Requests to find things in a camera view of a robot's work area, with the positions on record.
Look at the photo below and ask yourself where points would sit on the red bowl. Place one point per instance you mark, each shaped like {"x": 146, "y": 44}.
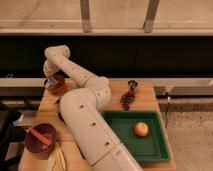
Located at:
{"x": 59, "y": 86}

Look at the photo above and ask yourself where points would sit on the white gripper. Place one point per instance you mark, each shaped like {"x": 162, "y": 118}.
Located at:
{"x": 50, "y": 70}

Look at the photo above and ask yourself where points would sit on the orange carrot stick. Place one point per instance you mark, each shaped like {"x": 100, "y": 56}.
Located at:
{"x": 42, "y": 138}

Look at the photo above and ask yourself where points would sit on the black handled brush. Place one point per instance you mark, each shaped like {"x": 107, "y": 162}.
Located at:
{"x": 57, "y": 104}

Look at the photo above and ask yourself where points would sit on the black chair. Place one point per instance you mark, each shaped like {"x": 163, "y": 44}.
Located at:
{"x": 9, "y": 133}

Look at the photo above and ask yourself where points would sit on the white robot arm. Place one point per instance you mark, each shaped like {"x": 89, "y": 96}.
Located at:
{"x": 80, "y": 107}

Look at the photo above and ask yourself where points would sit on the purple bowl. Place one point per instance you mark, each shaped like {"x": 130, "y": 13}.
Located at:
{"x": 34, "y": 145}

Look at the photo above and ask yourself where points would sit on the green plastic tray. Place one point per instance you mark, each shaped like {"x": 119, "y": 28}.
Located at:
{"x": 149, "y": 149}

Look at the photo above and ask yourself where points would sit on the red yellow apple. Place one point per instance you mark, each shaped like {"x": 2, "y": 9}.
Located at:
{"x": 141, "y": 129}

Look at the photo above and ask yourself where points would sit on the grey blue towel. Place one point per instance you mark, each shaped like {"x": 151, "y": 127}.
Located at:
{"x": 51, "y": 82}

